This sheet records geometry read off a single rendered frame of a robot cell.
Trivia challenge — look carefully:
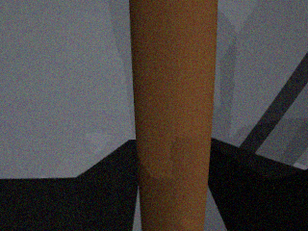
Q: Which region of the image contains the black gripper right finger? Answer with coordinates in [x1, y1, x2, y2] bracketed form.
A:
[208, 138, 308, 231]

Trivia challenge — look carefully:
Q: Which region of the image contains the small grey block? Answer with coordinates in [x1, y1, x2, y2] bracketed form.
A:
[293, 163, 308, 170]

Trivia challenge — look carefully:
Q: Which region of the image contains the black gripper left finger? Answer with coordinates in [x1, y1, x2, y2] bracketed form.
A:
[0, 140, 139, 231]

